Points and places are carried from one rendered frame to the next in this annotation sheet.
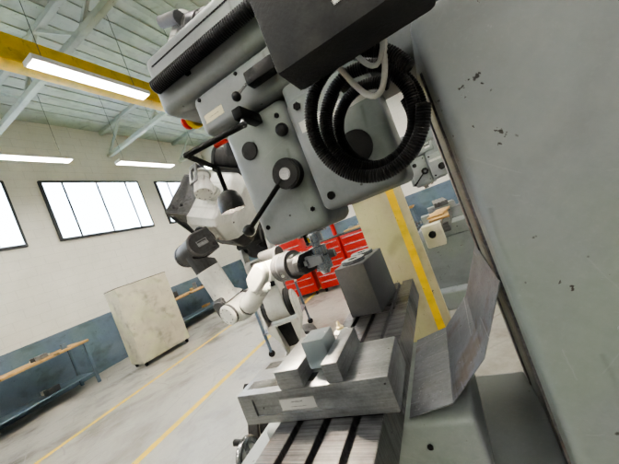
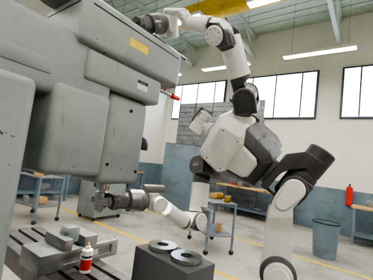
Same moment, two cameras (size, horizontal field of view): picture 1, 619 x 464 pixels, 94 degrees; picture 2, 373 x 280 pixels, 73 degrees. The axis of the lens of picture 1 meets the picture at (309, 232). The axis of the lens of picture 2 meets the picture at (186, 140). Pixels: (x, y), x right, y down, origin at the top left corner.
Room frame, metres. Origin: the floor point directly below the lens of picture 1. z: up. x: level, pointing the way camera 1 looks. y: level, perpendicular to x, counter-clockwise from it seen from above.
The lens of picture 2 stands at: (1.28, -0.89, 1.42)
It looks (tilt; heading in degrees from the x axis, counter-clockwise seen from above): 5 degrees up; 102
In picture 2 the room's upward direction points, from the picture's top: 7 degrees clockwise
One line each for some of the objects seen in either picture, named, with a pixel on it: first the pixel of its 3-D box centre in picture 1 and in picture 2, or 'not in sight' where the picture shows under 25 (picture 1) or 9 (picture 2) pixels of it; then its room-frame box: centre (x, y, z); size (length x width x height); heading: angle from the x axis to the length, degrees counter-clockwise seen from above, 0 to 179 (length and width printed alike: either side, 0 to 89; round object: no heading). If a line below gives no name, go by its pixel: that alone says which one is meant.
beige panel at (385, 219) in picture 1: (385, 221); not in sight; (2.43, -0.63, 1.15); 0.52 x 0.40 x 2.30; 65
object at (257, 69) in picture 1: (254, 81); not in sight; (0.64, -0.01, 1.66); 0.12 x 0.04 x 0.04; 65
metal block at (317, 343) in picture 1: (321, 346); (69, 233); (0.63, 0.07, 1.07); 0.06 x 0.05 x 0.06; 157
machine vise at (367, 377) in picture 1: (318, 372); (74, 245); (0.64, 0.09, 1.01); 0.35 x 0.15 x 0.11; 67
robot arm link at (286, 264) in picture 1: (299, 263); (123, 201); (0.85, 0.06, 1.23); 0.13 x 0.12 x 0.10; 136
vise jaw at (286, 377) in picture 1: (302, 359); (81, 235); (0.66, 0.12, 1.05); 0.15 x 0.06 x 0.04; 157
